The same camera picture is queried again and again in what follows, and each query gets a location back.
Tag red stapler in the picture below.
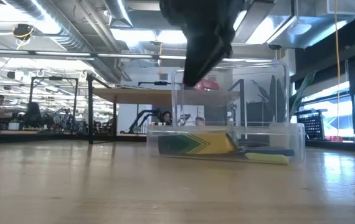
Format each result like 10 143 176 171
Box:
193 78 220 91

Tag green plant in white pot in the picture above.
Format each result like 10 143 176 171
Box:
252 70 318 149

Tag black mesh basket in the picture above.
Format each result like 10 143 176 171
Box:
301 108 328 141

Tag yellow hanging cable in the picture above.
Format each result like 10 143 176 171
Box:
334 0 341 141

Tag black metal frame stand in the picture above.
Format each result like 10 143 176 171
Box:
27 75 79 132

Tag wooden shelf riser black legs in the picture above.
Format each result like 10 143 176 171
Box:
86 74 247 146

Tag black yellow hanging cable reel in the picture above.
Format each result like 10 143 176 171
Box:
12 24 36 42

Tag long ceiling light tube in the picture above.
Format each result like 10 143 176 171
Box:
0 49 280 65

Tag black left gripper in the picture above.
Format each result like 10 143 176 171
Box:
159 0 244 88

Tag clear plastic lidded container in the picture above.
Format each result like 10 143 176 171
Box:
146 60 306 166

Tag blue-handled scissors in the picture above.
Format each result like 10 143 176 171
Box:
238 141 295 157

